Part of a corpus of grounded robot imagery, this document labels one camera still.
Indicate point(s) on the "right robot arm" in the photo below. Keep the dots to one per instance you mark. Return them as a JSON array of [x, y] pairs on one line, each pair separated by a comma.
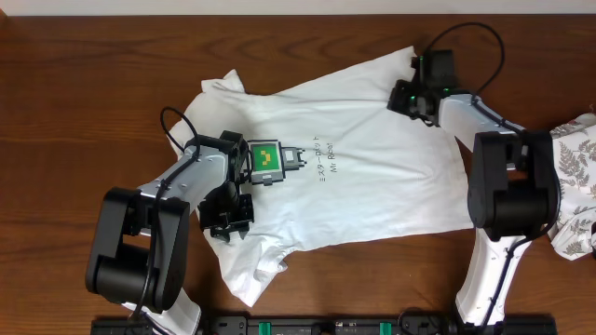
[[513, 194]]

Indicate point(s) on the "fern print fabric container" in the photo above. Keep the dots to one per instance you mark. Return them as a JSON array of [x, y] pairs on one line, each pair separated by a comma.
[[573, 236]]

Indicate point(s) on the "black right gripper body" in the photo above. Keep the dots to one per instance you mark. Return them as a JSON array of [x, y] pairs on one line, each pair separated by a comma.
[[409, 99]]

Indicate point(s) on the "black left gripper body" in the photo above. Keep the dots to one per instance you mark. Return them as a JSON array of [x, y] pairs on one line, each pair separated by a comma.
[[224, 213]]

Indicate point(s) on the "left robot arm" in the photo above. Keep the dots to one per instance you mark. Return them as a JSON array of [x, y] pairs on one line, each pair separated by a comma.
[[138, 257]]

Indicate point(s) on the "black mounting rail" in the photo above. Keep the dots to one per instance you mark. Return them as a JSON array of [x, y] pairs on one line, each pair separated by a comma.
[[410, 324]]

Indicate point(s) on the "white printed t-shirt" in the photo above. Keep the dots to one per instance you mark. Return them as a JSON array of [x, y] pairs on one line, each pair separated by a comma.
[[349, 169]]

